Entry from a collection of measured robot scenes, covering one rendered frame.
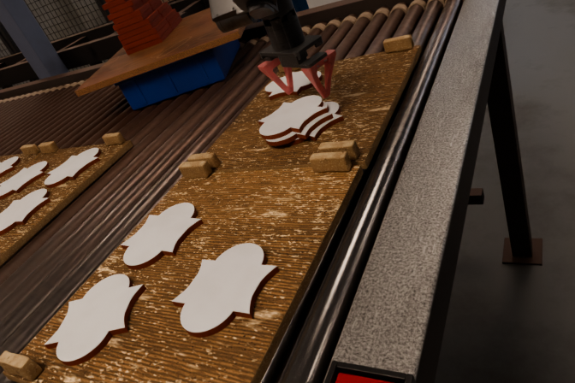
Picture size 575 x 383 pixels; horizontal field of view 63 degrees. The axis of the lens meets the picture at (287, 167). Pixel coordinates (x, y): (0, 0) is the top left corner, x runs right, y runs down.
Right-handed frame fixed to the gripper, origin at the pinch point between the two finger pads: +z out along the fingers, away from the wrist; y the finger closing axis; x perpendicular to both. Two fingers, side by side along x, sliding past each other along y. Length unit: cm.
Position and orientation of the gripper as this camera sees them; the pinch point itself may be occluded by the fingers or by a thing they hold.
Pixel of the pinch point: (306, 91)
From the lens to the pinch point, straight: 86.3
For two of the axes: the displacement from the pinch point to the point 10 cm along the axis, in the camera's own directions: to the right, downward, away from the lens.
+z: 3.4, 7.9, 5.0
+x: 6.8, -5.8, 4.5
